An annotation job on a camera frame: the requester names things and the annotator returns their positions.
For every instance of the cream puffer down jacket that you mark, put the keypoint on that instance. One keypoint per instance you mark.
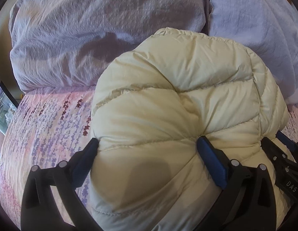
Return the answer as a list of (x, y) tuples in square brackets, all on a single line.
[(151, 104)]

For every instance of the floral pink purple bedsheet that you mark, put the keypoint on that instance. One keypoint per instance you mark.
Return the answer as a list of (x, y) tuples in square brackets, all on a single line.
[(49, 126)]

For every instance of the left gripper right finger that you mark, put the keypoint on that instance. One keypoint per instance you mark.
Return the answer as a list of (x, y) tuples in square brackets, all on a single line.
[(246, 201)]

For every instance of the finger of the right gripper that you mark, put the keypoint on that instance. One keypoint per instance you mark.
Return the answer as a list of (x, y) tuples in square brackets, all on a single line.
[(274, 153), (290, 144)]

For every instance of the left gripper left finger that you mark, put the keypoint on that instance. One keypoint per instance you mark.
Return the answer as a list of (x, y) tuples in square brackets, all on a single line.
[(39, 210)]

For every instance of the lavender pillow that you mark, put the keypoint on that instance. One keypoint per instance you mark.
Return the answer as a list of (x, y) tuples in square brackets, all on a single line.
[(269, 28), (66, 43)]

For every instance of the glass fish tank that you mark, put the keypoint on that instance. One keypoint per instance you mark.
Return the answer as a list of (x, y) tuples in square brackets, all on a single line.
[(8, 107)]

